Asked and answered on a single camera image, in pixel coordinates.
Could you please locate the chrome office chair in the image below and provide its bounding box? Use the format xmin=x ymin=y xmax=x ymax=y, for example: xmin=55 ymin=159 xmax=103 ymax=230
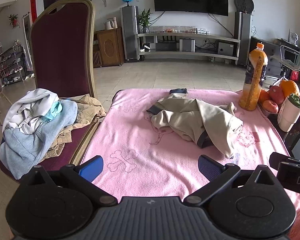
xmin=265 ymin=40 xmax=300 ymax=85

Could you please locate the black subwoofer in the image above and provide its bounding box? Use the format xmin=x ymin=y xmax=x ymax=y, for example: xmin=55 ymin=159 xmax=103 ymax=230
xmin=217 ymin=42 xmax=234 ymax=56

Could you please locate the metal shoe rack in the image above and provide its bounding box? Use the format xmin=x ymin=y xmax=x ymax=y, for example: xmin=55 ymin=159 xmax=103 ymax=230
xmin=0 ymin=42 xmax=25 ymax=85

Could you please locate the white tumbler with green lid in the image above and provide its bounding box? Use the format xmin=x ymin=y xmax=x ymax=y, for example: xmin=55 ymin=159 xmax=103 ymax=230
xmin=277 ymin=93 xmax=300 ymax=132

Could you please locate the silver audio box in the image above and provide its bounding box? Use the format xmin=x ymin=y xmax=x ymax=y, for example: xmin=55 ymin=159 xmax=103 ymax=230
xmin=179 ymin=38 xmax=196 ymax=52

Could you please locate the black router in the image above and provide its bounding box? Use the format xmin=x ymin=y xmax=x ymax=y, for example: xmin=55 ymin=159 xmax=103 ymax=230
xmin=155 ymin=36 xmax=177 ymax=50

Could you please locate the pink printed blanket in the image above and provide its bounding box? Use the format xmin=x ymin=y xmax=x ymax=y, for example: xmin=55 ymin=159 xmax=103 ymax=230
xmin=81 ymin=88 xmax=300 ymax=213

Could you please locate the turquoise garment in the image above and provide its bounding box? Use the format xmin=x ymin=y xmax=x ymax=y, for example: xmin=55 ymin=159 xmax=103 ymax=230
xmin=41 ymin=101 xmax=63 ymax=122

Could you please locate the grey television stand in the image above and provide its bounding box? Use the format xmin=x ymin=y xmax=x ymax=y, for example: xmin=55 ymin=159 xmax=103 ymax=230
xmin=136 ymin=31 xmax=241 ymax=65

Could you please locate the hanging wall plant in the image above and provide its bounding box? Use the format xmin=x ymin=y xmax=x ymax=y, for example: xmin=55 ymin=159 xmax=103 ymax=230
xmin=8 ymin=14 xmax=20 ymax=28

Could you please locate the beige sweatshirt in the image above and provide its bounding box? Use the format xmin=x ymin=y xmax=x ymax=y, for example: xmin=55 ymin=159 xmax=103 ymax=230
xmin=146 ymin=88 xmax=244 ymax=159

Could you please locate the red paper banner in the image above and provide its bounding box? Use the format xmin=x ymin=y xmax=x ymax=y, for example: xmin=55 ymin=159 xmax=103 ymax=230
xmin=30 ymin=0 xmax=37 ymax=24

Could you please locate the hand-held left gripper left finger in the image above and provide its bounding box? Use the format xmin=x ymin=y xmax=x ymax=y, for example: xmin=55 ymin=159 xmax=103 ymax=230
xmin=22 ymin=155 xmax=118 ymax=207

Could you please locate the white garment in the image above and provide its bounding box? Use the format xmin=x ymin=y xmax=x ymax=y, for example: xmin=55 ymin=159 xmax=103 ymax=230
xmin=2 ymin=88 xmax=60 ymax=134

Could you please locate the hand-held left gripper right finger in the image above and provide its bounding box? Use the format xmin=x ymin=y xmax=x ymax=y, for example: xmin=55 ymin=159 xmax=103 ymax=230
xmin=184 ymin=154 xmax=280 ymax=207

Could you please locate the small white desk fan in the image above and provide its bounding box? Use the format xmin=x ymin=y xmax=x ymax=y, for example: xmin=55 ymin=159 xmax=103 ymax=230
xmin=289 ymin=29 xmax=300 ymax=46

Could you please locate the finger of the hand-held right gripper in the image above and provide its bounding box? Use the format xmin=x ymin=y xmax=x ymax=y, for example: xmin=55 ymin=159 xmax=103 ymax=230
xmin=269 ymin=152 xmax=300 ymax=170

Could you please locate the green potted plant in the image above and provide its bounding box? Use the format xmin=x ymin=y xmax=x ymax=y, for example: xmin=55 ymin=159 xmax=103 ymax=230
xmin=138 ymin=8 xmax=153 ymax=33

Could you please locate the grey tower speaker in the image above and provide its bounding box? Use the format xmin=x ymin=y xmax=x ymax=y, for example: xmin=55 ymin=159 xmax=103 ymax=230
xmin=120 ymin=5 xmax=140 ymax=62
xmin=234 ymin=12 xmax=253 ymax=65

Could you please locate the black drawer cabinet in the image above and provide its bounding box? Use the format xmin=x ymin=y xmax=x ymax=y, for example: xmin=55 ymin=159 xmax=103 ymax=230
xmin=250 ymin=36 xmax=288 ymax=77

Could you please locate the large orange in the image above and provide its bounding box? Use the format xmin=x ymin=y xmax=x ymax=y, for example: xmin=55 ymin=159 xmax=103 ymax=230
xmin=279 ymin=80 xmax=300 ymax=99

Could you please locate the wooden cabinet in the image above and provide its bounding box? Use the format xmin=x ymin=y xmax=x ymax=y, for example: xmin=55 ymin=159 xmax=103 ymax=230
xmin=92 ymin=28 xmax=125 ymax=68

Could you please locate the dark round decorative plate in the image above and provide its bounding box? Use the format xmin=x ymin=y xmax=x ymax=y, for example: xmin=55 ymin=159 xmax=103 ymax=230
xmin=234 ymin=0 xmax=255 ymax=13

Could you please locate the orange juice bottle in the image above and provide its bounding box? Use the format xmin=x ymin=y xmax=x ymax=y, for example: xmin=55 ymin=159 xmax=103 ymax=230
xmin=239 ymin=42 xmax=268 ymax=111

